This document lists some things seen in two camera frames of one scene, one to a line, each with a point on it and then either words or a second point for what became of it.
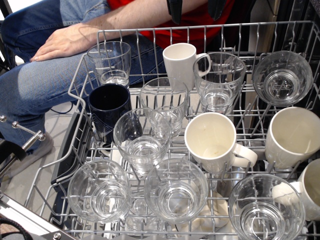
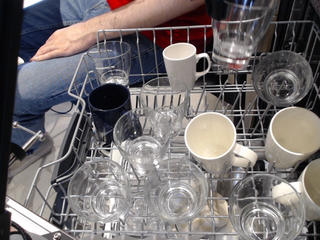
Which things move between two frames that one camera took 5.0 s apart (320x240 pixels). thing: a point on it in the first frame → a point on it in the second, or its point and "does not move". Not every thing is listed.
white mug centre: (210, 138) does not move
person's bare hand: (68, 41) does not move
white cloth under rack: (215, 214) does not move
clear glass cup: (218, 76) → (234, 37)
